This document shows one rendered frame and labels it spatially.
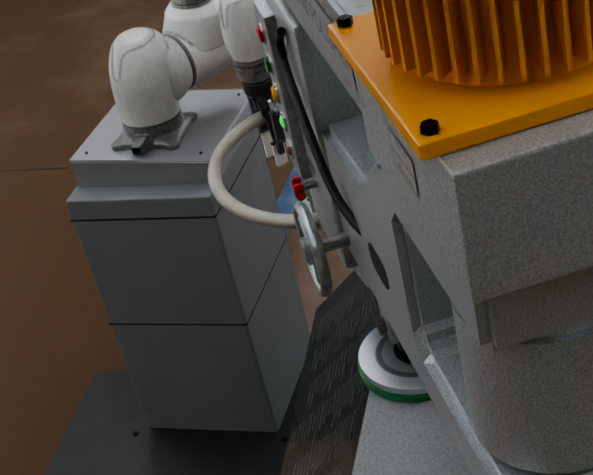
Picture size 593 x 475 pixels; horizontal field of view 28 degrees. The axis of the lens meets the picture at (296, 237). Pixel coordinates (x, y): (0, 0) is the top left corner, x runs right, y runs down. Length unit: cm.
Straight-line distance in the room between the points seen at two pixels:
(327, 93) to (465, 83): 69
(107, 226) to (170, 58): 46
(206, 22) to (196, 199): 45
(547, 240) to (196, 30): 210
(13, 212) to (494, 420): 370
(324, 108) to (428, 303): 38
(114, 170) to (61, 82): 281
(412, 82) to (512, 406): 37
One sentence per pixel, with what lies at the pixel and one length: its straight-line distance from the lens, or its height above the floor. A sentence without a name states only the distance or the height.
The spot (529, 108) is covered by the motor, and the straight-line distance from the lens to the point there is 97.
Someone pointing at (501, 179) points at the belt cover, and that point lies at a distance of 94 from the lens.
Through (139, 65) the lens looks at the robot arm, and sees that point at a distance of 292.
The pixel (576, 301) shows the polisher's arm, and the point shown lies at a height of 152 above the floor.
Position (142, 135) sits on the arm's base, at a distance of 299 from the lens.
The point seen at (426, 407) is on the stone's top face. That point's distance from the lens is 202.
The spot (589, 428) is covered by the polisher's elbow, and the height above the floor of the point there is 136.
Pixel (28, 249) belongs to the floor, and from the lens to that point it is 453.
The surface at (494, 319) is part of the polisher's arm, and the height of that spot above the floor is 153.
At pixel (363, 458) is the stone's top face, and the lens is 196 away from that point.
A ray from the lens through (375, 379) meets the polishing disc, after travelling 206.
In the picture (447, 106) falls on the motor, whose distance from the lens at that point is 99.
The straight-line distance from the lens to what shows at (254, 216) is 244.
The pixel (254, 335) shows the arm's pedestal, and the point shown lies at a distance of 313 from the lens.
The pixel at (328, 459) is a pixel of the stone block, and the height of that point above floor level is 80.
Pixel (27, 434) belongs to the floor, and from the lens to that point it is 366.
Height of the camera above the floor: 222
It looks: 33 degrees down
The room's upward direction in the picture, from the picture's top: 14 degrees counter-clockwise
